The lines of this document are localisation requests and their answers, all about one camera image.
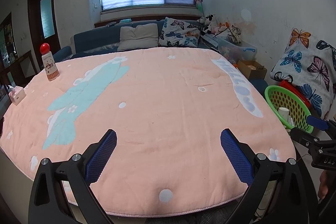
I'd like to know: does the white paper cup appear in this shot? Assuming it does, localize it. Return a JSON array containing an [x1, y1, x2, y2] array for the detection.
[[278, 107, 289, 121]]

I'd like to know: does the person's right hand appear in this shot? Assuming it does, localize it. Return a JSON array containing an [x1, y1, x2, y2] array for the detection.
[[318, 170, 335, 200]]

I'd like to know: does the green plastic basket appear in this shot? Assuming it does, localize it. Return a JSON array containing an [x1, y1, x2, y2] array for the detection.
[[264, 85, 313, 134]]

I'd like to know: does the red plastic stool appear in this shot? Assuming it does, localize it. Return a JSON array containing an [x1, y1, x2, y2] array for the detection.
[[279, 80, 311, 109]]

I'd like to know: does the butterfly quilt bundle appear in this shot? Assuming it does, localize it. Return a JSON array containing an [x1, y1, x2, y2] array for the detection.
[[270, 28, 335, 119]]

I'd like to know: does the cardboard box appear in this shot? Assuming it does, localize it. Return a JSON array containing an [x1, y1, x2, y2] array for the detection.
[[238, 60, 267, 80]]

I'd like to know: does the pink blanket table cover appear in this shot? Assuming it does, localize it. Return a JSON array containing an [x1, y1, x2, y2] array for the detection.
[[1, 48, 295, 217]]

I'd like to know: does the clear storage bin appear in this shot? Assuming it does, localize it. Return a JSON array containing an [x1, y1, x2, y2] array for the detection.
[[217, 38, 257, 64]]

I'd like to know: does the pink tissue box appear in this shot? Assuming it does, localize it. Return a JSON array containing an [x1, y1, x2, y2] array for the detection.
[[8, 85, 26, 106]]

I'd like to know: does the plush toys pile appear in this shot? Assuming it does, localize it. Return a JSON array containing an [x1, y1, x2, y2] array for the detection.
[[197, 14, 242, 44]]

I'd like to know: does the red-capped white bottle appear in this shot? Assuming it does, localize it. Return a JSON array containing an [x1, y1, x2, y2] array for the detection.
[[40, 43, 60, 81]]

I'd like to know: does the dark display cabinet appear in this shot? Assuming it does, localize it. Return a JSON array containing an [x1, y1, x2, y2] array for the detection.
[[1, 12, 38, 87]]

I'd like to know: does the butterfly pillow on sofa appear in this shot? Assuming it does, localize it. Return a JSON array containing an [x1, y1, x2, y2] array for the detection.
[[158, 18, 201, 48]]

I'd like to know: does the blue sofa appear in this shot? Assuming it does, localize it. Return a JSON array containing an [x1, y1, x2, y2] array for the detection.
[[52, 18, 268, 97]]

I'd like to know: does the beige cushion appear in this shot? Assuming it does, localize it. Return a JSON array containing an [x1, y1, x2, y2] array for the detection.
[[117, 23, 159, 52]]

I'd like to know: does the dark wooden door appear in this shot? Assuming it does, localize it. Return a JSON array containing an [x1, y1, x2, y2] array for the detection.
[[27, 0, 61, 69]]

